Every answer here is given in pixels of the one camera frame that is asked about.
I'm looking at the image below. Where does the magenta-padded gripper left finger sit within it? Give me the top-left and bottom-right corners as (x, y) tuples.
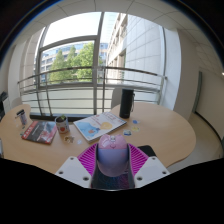
(54, 142), (99, 189)

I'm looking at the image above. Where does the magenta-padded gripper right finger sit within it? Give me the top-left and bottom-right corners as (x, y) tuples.
(126, 142), (172, 189)

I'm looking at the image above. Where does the black mouse pad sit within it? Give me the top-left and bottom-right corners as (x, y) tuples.
(90, 144), (157, 190)

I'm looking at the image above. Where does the printed mug with plant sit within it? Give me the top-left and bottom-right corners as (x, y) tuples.
(54, 114), (71, 135)

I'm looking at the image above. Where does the red magazine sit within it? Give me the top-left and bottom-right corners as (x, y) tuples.
(21, 119), (58, 145)

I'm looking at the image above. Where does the light blue picture book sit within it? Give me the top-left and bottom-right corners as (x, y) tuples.
(73, 111), (128, 143)

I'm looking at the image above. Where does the black cylindrical bottle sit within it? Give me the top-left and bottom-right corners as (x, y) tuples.
(119, 88), (135, 119)

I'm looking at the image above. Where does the white chair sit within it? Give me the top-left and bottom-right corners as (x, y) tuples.
(110, 87), (124, 109)

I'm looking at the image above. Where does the metal balcony railing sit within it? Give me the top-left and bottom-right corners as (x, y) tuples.
(17, 66), (168, 116)

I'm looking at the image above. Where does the grey door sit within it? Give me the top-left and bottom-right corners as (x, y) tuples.
(191, 70), (203, 114)

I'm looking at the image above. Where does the black and white printer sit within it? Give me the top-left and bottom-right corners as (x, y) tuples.
(0, 91), (9, 121)

